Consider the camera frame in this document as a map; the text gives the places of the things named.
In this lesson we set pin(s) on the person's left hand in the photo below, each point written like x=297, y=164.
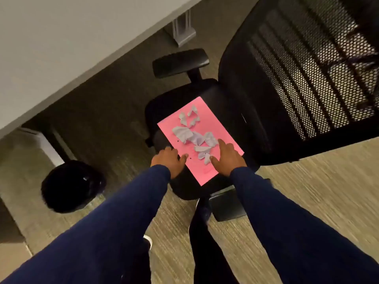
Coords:
x=167, y=161

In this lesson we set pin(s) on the person's right hand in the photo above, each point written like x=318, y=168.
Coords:
x=229, y=159

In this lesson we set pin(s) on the person's left thumb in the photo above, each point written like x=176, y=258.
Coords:
x=183, y=158

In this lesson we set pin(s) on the person's right thumb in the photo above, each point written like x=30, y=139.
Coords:
x=215, y=164

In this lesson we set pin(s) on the pink paper sheet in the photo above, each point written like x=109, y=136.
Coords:
x=204, y=118

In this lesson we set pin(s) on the person's right forearm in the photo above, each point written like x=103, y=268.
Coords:
x=296, y=233

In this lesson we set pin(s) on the person's left forearm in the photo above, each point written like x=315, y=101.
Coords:
x=97, y=230

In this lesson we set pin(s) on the pile of white paper scraps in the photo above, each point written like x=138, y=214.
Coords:
x=194, y=137

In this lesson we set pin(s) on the black chair armrest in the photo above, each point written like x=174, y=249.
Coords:
x=180, y=62
x=226, y=205

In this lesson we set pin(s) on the person's right leg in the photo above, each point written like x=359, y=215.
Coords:
x=208, y=248

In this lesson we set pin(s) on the person's leg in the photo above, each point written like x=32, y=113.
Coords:
x=137, y=266
x=208, y=248

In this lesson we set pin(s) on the white shoe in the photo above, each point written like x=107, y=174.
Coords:
x=148, y=241

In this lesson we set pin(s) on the black mesh office chair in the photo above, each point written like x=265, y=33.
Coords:
x=266, y=85

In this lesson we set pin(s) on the black round trash bin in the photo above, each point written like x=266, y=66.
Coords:
x=72, y=186

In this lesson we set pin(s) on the person's left leg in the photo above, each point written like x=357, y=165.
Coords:
x=137, y=266

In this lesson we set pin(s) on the white desk leg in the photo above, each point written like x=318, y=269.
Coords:
x=44, y=144
x=183, y=29

